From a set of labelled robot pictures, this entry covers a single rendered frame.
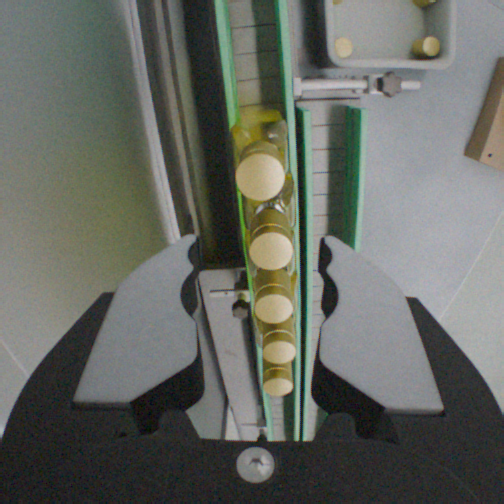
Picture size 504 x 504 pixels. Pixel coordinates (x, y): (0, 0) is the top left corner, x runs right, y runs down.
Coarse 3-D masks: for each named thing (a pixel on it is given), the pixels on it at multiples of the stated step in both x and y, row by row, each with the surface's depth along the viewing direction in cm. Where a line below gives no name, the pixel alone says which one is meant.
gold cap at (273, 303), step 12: (264, 276) 28; (276, 276) 27; (288, 276) 29; (264, 288) 26; (276, 288) 26; (288, 288) 27; (264, 300) 25; (276, 300) 25; (288, 300) 25; (264, 312) 26; (276, 312) 26; (288, 312) 26
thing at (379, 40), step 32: (352, 0) 43; (384, 0) 42; (448, 0) 36; (352, 32) 45; (384, 32) 45; (416, 32) 44; (448, 32) 39; (352, 64) 42; (384, 64) 42; (416, 64) 41; (448, 64) 41
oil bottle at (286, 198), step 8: (288, 176) 31; (288, 184) 29; (280, 192) 28; (288, 192) 29; (248, 200) 29; (256, 200) 29; (264, 200) 28; (272, 200) 28; (280, 200) 28; (288, 200) 29; (248, 208) 29; (256, 208) 29; (288, 208) 29; (248, 216) 30; (288, 216) 29; (248, 224) 30
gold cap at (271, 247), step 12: (264, 216) 25; (276, 216) 25; (252, 228) 25; (264, 228) 23; (276, 228) 23; (288, 228) 25; (252, 240) 23; (264, 240) 23; (276, 240) 23; (288, 240) 23; (252, 252) 23; (264, 252) 23; (276, 252) 23; (288, 252) 23; (264, 264) 24; (276, 264) 24
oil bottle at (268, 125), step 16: (256, 112) 38; (272, 112) 36; (240, 128) 26; (256, 128) 26; (272, 128) 26; (288, 128) 27; (240, 144) 26; (272, 144) 26; (288, 144) 27; (288, 160) 27
